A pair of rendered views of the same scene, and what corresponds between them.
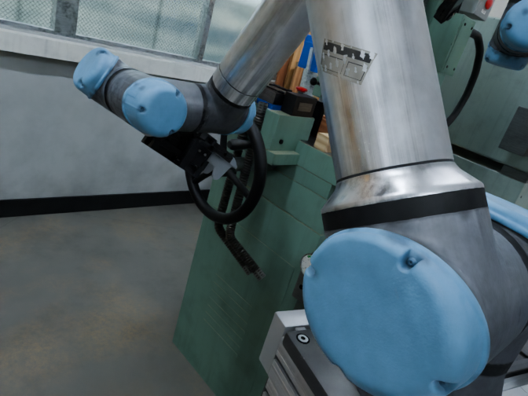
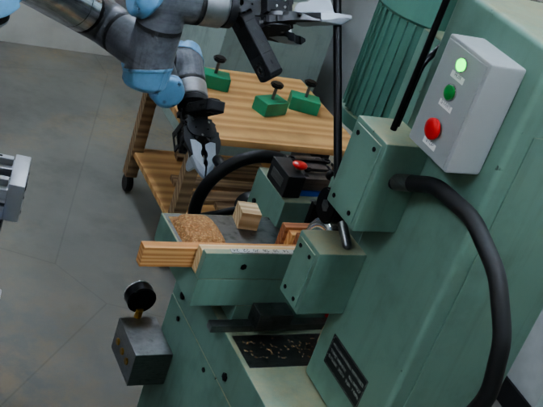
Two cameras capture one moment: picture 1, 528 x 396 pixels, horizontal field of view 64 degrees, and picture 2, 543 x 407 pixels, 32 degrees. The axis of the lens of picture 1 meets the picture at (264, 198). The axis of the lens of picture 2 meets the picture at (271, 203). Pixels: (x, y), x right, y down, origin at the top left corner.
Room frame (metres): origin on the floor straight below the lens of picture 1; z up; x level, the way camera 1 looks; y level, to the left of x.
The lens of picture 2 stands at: (1.52, -1.66, 1.80)
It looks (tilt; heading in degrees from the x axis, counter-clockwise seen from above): 27 degrees down; 106
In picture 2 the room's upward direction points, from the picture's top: 19 degrees clockwise
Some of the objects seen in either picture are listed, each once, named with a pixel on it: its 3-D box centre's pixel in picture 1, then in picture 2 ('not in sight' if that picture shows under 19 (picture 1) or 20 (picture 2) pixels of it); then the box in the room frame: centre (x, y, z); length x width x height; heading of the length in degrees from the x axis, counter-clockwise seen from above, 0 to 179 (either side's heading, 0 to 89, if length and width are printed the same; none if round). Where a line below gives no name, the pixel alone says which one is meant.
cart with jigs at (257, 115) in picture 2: not in sight; (235, 155); (0.47, 1.29, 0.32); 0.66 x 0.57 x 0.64; 48
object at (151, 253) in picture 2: not in sight; (289, 256); (1.15, -0.17, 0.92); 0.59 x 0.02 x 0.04; 49
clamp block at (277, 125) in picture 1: (273, 124); (294, 203); (1.08, 0.03, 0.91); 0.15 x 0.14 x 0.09; 49
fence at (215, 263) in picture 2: not in sight; (347, 265); (1.25, -0.12, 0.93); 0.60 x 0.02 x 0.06; 49
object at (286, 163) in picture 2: (283, 97); (302, 173); (1.07, 0.03, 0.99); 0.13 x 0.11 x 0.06; 49
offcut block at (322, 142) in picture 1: (327, 142); (246, 216); (1.03, -0.11, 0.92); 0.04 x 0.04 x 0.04; 40
